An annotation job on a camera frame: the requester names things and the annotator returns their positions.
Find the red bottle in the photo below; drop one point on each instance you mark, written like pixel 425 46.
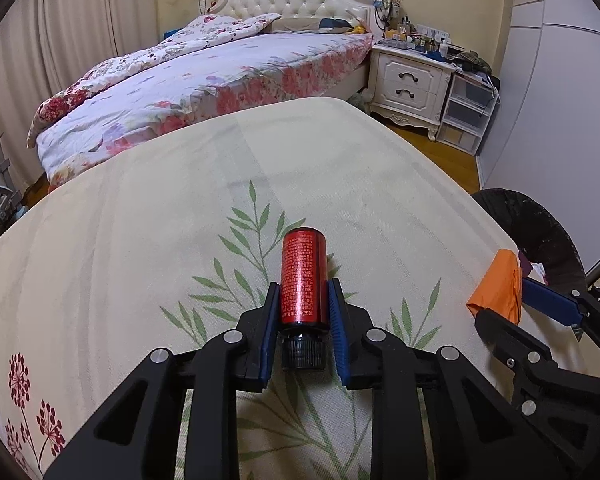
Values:
pixel 302 280

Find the bin with black liner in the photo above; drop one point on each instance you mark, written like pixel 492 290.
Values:
pixel 530 220

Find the grey office chair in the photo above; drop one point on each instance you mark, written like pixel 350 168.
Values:
pixel 0 195

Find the white bed with tufted headboard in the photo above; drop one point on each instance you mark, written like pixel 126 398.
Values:
pixel 290 0

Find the cluster of small bottles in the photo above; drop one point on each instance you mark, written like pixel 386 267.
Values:
pixel 415 37

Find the orange box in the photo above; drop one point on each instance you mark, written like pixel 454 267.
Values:
pixel 497 285

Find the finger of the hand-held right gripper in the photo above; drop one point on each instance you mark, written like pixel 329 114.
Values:
pixel 510 335
pixel 550 302

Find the white nightstand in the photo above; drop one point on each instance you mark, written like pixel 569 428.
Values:
pixel 405 85

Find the white wardrobe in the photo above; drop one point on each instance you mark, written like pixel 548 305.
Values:
pixel 555 110

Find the floral quilt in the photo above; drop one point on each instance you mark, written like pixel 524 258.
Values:
pixel 145 60

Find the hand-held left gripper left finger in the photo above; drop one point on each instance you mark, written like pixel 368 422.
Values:
pixel 267 340

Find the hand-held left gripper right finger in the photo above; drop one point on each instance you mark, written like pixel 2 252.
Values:
pixel 339 340

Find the beige curtain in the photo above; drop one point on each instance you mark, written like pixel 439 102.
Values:
pixel 80 20

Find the beige pillow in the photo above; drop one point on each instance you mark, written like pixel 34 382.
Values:
pixel 300 25

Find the beige floral tablecloth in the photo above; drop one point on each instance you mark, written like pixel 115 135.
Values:
pixel 330 160

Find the clear plastic drawer unit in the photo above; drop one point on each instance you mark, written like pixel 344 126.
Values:
pixel 465 110

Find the dark green bag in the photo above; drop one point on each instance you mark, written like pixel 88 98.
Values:
pixel 475 62

